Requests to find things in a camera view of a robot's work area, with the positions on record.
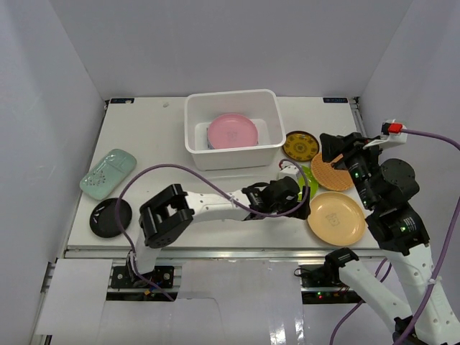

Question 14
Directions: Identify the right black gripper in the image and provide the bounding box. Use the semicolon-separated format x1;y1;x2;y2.
318;132;385;210

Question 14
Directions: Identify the orange woven round plate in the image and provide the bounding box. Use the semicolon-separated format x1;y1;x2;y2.
310;152;354;192

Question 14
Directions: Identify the green round plate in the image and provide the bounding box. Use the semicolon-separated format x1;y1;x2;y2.
298;165;319;199

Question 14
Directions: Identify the beige round plate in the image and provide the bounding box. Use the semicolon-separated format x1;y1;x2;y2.
307;192;367;247

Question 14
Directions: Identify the dark yellow patterned plate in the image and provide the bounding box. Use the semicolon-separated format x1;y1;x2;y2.
282;131;320;162

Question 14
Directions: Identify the pink round plate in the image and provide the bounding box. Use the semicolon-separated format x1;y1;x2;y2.
208;114;259;150

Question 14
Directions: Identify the mint green rectangular plate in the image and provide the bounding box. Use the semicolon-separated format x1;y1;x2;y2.
79;149;137;201

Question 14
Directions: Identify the blue round plate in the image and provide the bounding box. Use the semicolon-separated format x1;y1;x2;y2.
206;127;214;150

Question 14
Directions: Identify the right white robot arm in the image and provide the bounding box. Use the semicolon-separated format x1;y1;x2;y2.
320;124;459;344

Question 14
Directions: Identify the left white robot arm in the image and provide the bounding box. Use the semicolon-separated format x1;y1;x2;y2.
126;176;311;287

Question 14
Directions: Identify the white plastic bin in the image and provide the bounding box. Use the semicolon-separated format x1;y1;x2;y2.
184;89;285;171

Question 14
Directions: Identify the black round plate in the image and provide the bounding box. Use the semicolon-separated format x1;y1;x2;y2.
89;198;132;239

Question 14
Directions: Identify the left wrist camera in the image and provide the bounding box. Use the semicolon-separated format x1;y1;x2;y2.
277;165;301;183

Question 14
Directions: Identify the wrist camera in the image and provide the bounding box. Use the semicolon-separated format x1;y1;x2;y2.
277;165;301;183
364;119;408;150

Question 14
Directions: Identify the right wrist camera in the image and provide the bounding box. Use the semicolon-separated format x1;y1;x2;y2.
364;119;408;150

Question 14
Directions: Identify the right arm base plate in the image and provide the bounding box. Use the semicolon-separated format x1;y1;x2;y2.
293;264;363;305

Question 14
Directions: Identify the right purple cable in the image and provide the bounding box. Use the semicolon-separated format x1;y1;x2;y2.
328;128;460;345

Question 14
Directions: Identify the purple cable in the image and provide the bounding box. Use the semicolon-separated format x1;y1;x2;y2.
114;157;312;302
328;128;460;345

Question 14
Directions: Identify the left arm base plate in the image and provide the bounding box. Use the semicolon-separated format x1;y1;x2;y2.
109;264;179;302

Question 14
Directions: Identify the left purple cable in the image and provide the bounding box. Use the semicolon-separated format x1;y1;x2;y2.
114;157;312;302

